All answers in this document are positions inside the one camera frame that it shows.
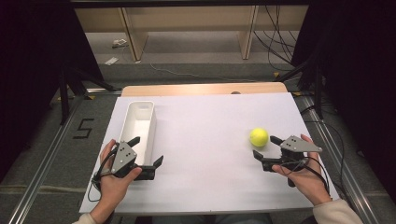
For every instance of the small packet on floor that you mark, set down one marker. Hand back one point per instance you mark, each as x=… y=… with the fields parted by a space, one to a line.
x=120 y=43

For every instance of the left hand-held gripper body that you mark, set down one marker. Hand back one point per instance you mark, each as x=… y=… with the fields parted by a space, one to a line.
x=123 y=157

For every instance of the white paper slip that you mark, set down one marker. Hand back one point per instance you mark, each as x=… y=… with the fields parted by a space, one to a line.
x=111 y=61

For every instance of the white plastic bin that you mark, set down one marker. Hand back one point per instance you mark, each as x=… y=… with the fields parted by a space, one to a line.
x=138 y=124

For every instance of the aluminium rail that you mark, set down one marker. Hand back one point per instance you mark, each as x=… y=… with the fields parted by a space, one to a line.
x=342 y=174
x=43 y=165

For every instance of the white board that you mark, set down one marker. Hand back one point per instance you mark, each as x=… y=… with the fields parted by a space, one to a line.
x=202 y=146

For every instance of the yellow tennis ball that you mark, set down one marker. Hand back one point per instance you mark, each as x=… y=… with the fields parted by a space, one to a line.
x=259 y=137

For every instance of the person's right hand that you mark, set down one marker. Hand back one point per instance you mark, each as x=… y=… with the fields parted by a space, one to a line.
x=306 y=182

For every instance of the dark curtain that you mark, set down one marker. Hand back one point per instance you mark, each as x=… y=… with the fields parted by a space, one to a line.
x=31 y=77
x=361 y=77

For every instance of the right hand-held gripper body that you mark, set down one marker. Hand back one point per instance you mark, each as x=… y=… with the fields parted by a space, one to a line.
x=295 y=145

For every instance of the black metal stand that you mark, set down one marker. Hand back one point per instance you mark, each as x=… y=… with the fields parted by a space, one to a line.
x=64 y=99
x=317 y=93

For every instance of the black crossbar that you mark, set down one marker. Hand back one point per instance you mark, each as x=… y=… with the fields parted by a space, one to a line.
x=186 y=3

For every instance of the wooden desk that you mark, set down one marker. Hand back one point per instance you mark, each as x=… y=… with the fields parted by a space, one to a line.
x=186 y=18

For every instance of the person's left hand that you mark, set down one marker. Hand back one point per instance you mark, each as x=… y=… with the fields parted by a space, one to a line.
x=113 y=186

